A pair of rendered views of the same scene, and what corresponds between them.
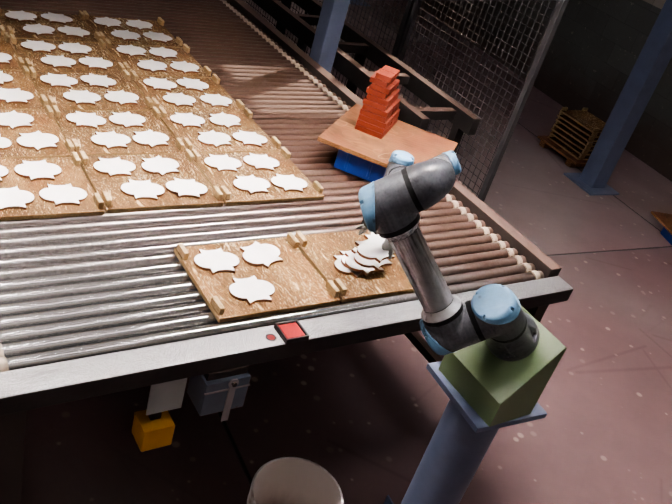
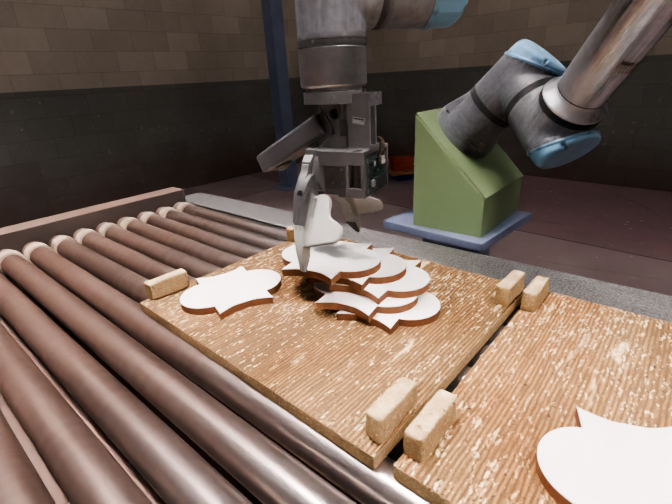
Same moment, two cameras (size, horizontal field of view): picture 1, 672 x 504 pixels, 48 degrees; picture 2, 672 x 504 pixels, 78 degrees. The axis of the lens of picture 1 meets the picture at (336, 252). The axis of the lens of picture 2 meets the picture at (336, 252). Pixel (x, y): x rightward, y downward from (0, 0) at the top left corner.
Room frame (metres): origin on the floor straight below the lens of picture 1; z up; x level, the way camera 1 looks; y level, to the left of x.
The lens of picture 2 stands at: (2.25, 0.39, 1.21)
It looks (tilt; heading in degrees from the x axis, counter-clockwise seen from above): 23 degrees down; 262
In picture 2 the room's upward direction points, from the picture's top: 3 degrees counter-clockwise
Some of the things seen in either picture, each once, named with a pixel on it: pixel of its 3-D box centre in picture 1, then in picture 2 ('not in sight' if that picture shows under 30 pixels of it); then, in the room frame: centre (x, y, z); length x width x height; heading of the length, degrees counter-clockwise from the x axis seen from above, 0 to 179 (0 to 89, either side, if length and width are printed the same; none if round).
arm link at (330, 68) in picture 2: not in sight; (334, 71); (2.17, -0.11, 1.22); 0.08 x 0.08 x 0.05
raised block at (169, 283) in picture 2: not in sight; (167, 284); (2.42, -0.18, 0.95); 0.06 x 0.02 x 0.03; 39
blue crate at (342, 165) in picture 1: (379, 158); not in sight; (2.96, -0.06, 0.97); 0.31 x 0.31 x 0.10; 80
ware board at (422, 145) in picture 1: (391, 141); not in sight; (3.02, -0.08, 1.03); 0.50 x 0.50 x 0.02; 80
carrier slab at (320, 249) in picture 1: (366, 262); (330, 299); (2.19, -0.11, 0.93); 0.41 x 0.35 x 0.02; 129
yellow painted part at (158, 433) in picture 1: (156, 408); not in sight; (1.45, 0.33, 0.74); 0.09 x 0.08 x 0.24; 131
